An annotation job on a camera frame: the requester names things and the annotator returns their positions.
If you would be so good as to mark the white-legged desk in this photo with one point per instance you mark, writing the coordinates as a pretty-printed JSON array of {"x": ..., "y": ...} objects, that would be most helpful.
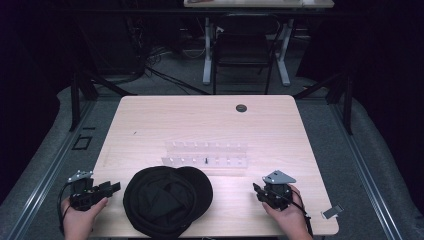
[{"x": 256, "y": 4}]

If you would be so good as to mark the black hat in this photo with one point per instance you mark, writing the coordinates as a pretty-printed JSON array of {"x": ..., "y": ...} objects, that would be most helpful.
[{"x": 166, "y": 201}]

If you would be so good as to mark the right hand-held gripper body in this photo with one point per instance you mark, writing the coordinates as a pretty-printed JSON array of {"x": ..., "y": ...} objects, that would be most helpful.
[{"x": 278, "y": 191}]

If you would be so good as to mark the person's left hand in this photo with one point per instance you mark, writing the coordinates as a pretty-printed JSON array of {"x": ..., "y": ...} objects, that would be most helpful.
[{"x": 81, "y": 220}]

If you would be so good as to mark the clear acrylic rack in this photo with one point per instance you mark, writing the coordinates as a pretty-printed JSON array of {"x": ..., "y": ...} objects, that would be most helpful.
[{"x": 206, "y": 155}]

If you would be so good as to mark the person's right hand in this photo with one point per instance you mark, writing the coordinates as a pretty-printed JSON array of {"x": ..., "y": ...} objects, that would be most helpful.
[{"x": 288, "y": 220}]

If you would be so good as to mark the black chair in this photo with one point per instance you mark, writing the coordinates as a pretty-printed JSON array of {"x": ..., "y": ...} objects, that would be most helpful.
[{"x": 245, "y": 50}]

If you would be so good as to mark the black metal frame stand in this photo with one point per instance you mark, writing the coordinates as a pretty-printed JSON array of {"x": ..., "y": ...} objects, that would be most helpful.
[
  {"x": 340, "y": 96},
  {"x": 80, "y": 96}
]

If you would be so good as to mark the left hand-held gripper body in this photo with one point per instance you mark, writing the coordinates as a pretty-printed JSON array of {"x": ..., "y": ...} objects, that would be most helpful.
[{"x": 83, "y": 196}]

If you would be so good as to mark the round grey table grommet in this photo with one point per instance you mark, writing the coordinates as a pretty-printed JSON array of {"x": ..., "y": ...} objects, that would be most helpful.
[{"x": 241, "y": 108}]

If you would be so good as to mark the grey metal clip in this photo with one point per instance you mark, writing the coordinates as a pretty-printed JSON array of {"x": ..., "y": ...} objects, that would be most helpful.
[{"x": 332, "y": 211}]

